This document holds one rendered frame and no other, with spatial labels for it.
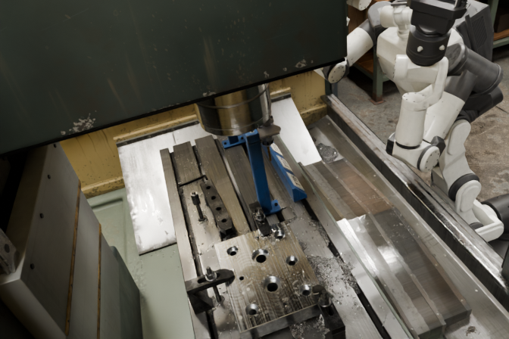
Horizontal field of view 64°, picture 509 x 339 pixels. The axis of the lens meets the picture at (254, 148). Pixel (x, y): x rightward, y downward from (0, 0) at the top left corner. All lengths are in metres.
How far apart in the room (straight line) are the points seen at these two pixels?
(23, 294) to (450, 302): 1.16
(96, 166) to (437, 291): 1.56
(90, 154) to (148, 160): 0.28
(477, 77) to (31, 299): 1.16
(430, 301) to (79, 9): 1.22
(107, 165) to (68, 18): 1.53
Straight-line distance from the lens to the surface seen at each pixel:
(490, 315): 1.51
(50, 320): 0.85
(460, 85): 1.26
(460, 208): 1.96
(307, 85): 2.13
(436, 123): 1.24
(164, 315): 1.60
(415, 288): 1.44
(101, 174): 2.16
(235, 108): 0.78
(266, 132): 1.22
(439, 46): 1.02
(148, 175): 1.94
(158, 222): 1.83
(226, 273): 1.14
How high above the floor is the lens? 1.90
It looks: 36 degrees down
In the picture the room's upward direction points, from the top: 11 degrees counter-clockwise
